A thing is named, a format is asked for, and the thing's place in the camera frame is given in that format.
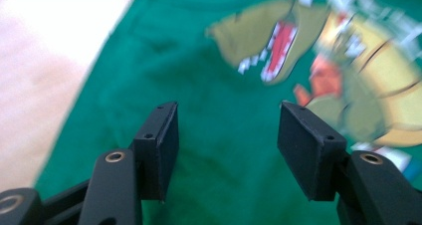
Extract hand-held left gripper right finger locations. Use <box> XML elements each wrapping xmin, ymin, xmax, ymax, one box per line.
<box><xmin>277</xmin><ymin>101</ymin><xmax>348</xmax><ymax>202</ymax></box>

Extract green dinosaur print t-shirt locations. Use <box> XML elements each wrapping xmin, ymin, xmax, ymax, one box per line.
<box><xmin>34</xmin><ymin>0</ymin><xmax>422</xmax><ymax>225</ymax></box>

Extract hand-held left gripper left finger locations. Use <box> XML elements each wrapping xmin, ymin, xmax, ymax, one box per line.
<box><xmin>128</xmin><ymin>101</ymin><xmax>180</xmax><ymax>203</ymax></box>

